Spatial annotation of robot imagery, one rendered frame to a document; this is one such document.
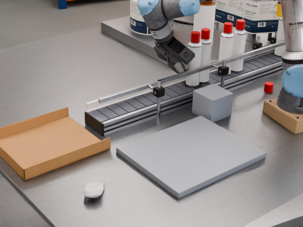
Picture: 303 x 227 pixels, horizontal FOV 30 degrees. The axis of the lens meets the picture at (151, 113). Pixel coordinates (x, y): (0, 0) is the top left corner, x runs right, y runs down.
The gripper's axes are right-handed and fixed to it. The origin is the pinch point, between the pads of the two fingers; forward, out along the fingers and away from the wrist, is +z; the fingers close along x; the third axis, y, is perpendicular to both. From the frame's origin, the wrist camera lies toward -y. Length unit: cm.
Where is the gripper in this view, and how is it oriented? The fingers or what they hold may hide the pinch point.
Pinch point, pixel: (185, 74)
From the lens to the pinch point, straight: 207.2
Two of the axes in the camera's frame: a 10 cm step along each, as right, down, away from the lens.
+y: -6.2, -3.8, 6.9
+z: 3.7, 6.3, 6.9
